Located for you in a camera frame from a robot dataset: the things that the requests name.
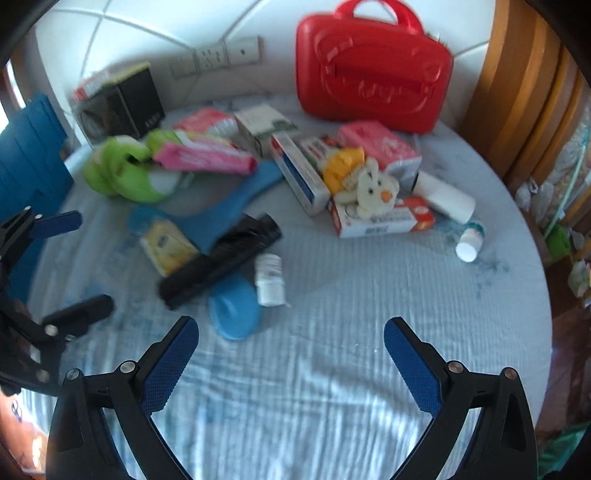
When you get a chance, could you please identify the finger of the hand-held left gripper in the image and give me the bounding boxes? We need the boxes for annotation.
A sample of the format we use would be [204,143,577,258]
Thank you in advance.
[0,208,83,267]
[39,294,115,342]

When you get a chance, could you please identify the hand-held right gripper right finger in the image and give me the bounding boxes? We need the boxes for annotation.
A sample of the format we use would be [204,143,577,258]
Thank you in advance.
[383,316,539,480]

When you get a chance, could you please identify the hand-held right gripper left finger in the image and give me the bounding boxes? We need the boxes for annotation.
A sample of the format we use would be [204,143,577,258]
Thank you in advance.
[45,316,200,480]

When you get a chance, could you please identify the blue plastic storage container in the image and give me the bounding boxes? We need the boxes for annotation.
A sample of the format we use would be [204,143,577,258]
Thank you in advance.
[0,92,75,301]

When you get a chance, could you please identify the small white bottle teal label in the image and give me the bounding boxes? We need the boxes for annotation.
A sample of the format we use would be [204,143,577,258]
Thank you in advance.
[455,220,485,263]

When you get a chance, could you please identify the white blue medicine box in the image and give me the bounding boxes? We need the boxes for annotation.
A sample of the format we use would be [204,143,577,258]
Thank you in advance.
[270,133,332,217]

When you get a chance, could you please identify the green frog plush toy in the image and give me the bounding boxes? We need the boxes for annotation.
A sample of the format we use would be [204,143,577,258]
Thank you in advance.
[83,130,185,204]

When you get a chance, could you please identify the light blue printed bedsheet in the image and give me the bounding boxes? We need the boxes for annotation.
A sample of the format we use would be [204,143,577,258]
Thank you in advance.
[28,88,555,480]

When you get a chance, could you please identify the yellow wipes packet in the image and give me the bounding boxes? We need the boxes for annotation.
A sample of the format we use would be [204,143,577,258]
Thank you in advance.
[139,219,200,278]

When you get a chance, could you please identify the black comb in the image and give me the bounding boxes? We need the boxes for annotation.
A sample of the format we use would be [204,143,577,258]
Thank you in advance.
[158,213,283,311]

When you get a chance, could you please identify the small white pill bottle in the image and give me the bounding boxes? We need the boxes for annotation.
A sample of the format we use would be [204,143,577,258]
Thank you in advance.
[254,253,287,308]

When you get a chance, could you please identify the red white tissue pack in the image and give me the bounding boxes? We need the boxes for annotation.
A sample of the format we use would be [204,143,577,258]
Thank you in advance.
[71,74,109,100]

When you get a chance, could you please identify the black box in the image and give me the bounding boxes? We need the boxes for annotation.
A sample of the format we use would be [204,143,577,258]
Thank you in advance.
[71,62,166,144]

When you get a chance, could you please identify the red white flat box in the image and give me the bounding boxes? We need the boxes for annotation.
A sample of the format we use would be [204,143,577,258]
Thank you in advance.
[329,196,435,239]

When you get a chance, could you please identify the pink striped packet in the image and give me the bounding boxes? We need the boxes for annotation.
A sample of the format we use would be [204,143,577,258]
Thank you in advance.
[152,134,258,175]

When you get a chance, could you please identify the yellow green wipes pack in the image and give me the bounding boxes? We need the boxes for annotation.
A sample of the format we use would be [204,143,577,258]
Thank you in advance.
[104,62,151,84]

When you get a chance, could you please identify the green cloth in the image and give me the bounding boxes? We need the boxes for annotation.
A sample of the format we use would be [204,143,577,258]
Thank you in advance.
[538,425,591,480]

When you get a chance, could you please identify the blue plastic shoehorn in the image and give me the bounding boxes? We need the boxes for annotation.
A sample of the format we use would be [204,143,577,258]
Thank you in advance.
[128,159,284,342]

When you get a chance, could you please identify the large white plastic bottle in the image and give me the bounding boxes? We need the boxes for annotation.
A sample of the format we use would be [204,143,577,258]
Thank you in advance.
[412,172,476,222]

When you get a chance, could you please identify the pink tissue packet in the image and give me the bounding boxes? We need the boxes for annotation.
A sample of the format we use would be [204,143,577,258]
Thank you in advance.
[173,107,241,139]

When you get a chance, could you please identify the white rabbit plush yellow hat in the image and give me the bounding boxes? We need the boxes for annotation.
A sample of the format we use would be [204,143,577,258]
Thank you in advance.
[322,147,400,219]

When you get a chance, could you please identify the small green toy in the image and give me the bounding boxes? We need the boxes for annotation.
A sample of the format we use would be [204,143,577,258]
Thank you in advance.
[547,226,572,258]

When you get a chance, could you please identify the white green carton box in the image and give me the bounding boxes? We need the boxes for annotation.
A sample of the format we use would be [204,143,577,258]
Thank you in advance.
[233,104,298,158]

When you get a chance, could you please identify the pink floral tissue pack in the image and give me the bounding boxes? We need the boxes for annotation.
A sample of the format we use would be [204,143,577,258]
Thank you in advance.
[336,120,423,188]

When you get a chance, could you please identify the floral fabric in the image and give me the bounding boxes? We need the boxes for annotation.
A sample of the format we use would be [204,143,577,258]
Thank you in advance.
[508,115,591,259]

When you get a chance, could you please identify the small red white box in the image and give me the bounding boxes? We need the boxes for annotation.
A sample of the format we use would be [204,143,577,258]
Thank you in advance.
[298,135,342,169]

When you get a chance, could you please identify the red plastic suitcase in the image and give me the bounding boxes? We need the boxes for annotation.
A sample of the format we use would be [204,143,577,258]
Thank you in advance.
[295,0,454,134]

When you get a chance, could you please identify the wooden wall frame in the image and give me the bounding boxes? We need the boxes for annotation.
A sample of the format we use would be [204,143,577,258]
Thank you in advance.
[462,0,591,185]

